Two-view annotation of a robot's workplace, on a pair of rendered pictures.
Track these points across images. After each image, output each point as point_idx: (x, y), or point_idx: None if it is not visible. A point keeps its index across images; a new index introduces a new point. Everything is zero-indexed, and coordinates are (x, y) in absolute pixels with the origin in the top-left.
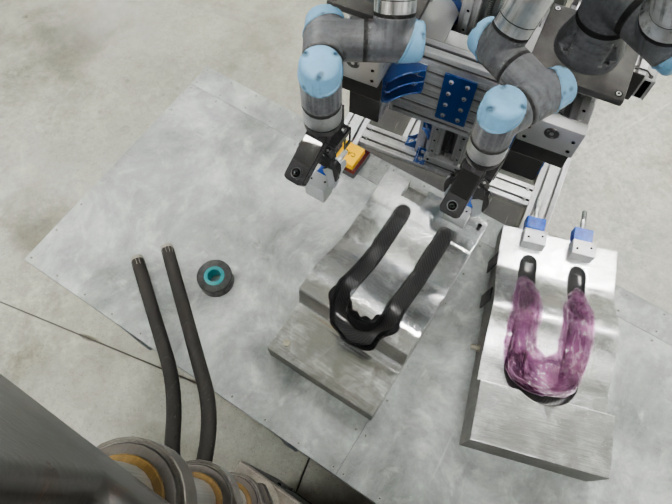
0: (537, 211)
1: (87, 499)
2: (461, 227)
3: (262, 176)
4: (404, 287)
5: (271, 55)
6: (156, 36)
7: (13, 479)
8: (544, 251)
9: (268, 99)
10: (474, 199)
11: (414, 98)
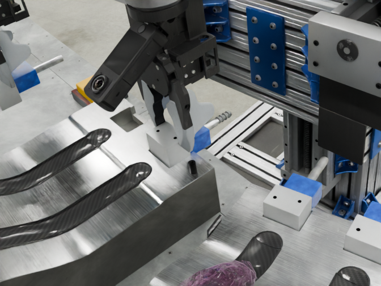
0: (314, 172)
1: None
2: (168, 166)
3: None
4: (28, 228)
5: (186, 87)
6: (92, 64)
7: None
8: (303, 231)
9: (56, 39)
10: (168, 102)
11: (227, 57)
